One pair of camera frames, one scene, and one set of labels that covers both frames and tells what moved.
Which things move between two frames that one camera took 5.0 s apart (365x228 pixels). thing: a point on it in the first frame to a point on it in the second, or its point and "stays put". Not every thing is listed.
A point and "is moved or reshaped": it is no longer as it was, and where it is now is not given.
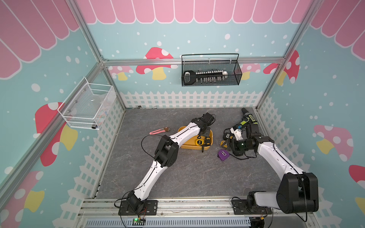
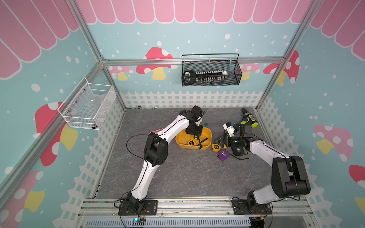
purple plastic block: [223, 154] stays put
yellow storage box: [191, 144] stays put
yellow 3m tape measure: [199, 142] is moved or reshaped
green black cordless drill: [248, 118] stays put
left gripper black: [206, 134] to [197, 132]
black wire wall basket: [210, 69] stays put
